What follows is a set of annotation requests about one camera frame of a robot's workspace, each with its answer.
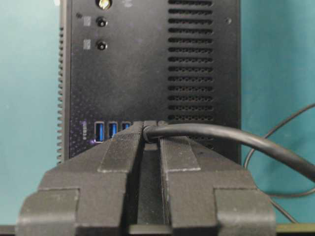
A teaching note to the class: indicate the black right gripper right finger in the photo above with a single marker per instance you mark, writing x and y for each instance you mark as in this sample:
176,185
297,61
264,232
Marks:
206,194

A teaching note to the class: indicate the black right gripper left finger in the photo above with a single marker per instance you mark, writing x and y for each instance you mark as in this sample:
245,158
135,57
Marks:
93,194

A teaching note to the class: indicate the black PC box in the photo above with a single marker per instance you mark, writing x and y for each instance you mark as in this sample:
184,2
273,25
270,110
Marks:
173,65

